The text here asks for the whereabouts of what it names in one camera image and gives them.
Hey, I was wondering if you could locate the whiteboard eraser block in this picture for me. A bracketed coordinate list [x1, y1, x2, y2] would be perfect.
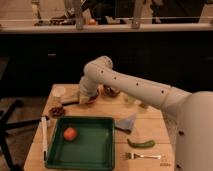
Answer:
[60, 96, 79, 106]

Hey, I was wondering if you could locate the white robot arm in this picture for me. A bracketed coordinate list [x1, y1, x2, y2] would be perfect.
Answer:
[79, 56, 213, 171]

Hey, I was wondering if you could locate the green plastic tray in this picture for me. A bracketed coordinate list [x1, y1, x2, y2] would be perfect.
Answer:
[45, 116, 115, 171]

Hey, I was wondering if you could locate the orange bowl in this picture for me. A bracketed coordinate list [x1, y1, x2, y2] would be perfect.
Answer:
[87, 87, 100, 104]

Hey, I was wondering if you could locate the dark brown bowl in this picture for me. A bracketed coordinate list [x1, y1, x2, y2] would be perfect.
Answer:
[103, 85, 120, 97]

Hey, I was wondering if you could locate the orange round fruit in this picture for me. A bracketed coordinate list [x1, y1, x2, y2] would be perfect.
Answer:
[63, 127, 78, 141]

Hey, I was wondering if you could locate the white marker pen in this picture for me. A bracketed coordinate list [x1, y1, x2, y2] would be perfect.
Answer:
[41, 116, 47, 161]

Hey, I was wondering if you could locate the green plastic cup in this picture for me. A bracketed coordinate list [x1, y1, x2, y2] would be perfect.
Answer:
[125, 95, 136, 104]

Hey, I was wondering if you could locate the blue grey cloth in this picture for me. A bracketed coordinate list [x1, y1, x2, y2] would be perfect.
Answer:
[115, 114, 136, 134]

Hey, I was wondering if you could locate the dark metal cup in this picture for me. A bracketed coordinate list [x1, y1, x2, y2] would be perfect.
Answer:
[140, 103, 149, 109]

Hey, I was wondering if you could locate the silver fork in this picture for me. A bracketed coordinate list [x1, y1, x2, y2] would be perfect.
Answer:
[125, 152, 162, 159]

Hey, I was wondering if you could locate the green chili pepper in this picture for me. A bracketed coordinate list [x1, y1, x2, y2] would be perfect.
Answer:
[127, 139, 155, 149]

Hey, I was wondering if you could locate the black office chair base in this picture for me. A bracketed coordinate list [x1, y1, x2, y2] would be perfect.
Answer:
[0, 100, 40, 171]

